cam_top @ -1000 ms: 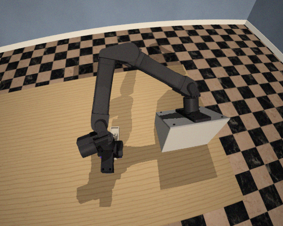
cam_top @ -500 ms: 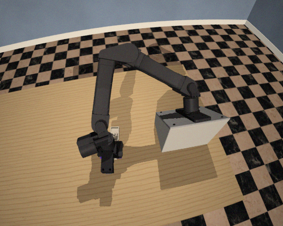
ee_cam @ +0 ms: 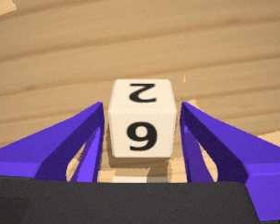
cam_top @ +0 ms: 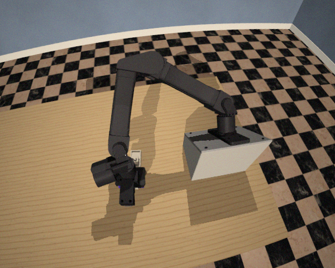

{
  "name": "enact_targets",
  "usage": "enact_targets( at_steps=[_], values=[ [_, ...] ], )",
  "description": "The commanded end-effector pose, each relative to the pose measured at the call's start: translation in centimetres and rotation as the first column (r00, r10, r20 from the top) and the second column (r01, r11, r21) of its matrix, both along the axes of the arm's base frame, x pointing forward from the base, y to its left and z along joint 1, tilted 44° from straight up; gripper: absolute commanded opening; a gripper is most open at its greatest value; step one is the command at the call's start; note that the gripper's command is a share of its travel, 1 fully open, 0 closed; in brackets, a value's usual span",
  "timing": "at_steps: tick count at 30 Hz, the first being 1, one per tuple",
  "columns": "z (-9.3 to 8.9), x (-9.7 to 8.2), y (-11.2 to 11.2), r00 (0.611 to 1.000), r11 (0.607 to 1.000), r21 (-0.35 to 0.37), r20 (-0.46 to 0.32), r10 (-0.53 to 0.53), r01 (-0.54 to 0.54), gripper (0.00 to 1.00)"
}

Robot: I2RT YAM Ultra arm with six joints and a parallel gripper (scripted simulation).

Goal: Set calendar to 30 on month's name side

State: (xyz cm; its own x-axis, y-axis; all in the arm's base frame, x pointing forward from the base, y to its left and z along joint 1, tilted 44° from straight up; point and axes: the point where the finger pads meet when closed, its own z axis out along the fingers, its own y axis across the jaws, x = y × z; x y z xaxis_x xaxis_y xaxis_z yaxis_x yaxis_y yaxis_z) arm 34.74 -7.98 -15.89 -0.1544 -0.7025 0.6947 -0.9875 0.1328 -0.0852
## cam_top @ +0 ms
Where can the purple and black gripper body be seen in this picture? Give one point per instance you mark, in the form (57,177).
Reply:
(141,171)

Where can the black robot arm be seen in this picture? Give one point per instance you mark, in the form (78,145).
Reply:
(155,67)

